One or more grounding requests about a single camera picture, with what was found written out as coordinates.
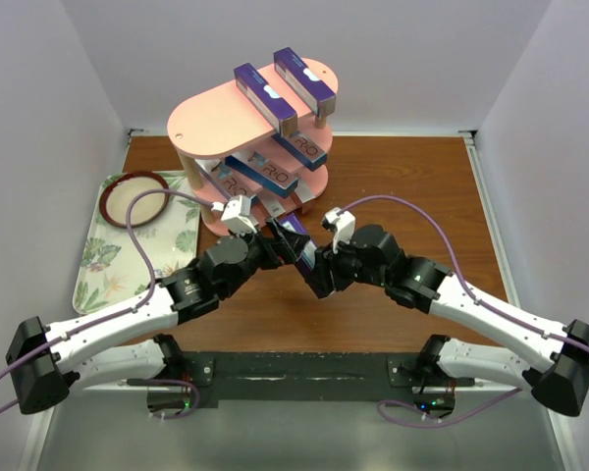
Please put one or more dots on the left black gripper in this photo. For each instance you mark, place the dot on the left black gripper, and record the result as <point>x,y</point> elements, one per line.
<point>273,245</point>

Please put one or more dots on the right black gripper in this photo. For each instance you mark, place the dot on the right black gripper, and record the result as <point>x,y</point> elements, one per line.
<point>332,265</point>

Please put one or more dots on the red toothpaste box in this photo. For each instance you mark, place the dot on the red toothpaste box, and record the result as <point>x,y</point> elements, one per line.
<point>306,201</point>
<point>273,205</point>

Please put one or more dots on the blue toothpaste box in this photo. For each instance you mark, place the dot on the blue toothpaste box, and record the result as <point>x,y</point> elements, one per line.
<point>306,151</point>
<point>228,181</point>
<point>263,171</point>

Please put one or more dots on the purple toothpaste box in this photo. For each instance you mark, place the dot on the purple toothpaste box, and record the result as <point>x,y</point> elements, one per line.
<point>311,89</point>
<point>266,100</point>

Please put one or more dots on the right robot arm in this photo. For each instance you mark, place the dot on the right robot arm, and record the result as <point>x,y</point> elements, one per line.
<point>546,358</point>

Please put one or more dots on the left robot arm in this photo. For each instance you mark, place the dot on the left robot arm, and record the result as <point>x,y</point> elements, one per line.
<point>43,359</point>

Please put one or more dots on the pink three-tier shelf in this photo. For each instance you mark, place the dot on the pink three-tier shelf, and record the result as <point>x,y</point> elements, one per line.
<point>222,121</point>

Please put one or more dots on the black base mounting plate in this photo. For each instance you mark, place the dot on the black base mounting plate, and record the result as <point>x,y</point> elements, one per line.
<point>304,376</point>

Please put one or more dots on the floral serving tray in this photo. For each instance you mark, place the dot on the floral serving tray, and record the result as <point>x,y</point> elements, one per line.
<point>111,270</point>

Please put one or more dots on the dark red rimmed plate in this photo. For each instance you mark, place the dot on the dark red rimmed plate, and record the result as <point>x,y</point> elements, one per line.
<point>140,190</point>

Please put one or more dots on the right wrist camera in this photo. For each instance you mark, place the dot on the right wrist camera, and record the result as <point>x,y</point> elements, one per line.
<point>341,224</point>

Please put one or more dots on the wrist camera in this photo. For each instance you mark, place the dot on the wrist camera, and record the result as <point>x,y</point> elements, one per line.
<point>341,224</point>
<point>235,214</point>

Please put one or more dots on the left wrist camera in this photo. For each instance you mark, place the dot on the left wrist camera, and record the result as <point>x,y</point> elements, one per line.
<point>235,214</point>

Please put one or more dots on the aluminium frame rail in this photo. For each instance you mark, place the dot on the aluminium frame rail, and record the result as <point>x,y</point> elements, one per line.
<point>490,217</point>

